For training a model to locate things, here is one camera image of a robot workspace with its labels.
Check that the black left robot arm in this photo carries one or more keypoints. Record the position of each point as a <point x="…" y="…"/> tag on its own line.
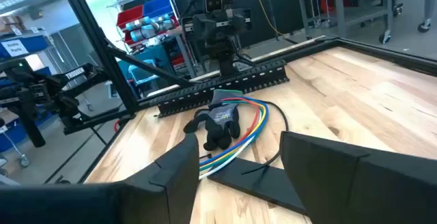
<point x="228" y="67"/>

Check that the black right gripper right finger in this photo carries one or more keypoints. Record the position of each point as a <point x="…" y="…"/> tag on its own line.
<point x="341" y="190"/>

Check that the black work glove green cuff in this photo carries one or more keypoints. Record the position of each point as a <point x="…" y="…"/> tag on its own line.
<point x="218" y="132"/>

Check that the red storage bin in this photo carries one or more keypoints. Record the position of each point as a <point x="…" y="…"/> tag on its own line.
<point x="129" y="15"/>

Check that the black flat plastic strip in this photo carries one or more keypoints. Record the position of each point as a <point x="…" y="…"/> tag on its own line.
<point x="259" y="186"/>

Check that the black aluminium table frame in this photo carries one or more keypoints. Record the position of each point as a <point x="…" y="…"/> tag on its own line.
<point x="99" y="46"/>

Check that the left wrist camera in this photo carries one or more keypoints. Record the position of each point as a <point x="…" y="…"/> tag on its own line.
<point x="213" y="0"/>

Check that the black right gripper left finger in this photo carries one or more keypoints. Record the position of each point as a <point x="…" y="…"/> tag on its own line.
<point x="102" y="203"/>

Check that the blue storage bin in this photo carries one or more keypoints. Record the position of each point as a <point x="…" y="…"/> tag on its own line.
<point x="157" y="5"/>

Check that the teal plastic bin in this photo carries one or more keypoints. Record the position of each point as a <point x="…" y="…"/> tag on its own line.
<point x="153" y="55"/>

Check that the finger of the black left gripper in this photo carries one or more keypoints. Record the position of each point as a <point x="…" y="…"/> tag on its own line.
<point x="228" y="48"/>
<point x="211" y="48"/>

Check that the blue labelled parts bin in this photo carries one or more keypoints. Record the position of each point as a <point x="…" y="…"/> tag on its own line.
<point x="34" y="43"/>

